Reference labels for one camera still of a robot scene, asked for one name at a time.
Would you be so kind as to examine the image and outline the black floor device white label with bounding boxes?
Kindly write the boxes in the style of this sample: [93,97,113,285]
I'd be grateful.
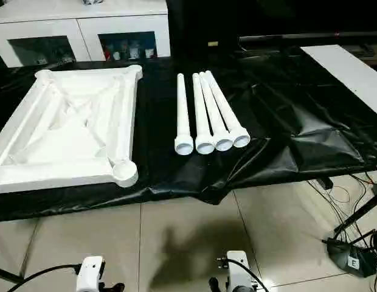
[327,237,377,277]

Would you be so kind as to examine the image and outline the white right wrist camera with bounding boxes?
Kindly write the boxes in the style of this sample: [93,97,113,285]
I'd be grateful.
[226,250,258,292]

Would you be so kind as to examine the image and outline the white plastic table leg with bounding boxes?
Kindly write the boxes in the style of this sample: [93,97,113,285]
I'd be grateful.
[173,72,195,156]
[204,70,252,149]
[192,72,215,155]
[198,71,234,152]

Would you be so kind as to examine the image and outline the black metal stand leg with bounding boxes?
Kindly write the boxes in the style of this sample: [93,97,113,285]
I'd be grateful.
[0,266,25,285]
[334,190,377,234]

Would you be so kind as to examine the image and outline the white plastic table top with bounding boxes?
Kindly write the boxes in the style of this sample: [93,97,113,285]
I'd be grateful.
[0,64,144,195]

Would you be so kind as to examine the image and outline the white glass-door cabinet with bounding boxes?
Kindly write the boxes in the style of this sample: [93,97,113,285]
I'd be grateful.
[0,0,171,68]

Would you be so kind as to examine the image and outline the black plastic mat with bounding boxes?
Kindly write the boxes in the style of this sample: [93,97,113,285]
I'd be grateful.
[0,45,377,223]

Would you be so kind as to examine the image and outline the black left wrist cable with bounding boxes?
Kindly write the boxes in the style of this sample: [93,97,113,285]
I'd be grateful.
[2,263,83,292]

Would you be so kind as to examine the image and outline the black power adapter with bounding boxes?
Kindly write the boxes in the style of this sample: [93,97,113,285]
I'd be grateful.
[315,178,334,190]

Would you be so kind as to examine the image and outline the white flat board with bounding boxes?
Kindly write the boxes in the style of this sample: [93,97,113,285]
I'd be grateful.
[300,44,377,119]

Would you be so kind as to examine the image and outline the black tall cabinet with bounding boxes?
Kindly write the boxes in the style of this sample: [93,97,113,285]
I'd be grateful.
[166,0,241,60]

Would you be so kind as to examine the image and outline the black long bar device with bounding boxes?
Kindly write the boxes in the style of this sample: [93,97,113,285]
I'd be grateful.
[238,30,377,49]

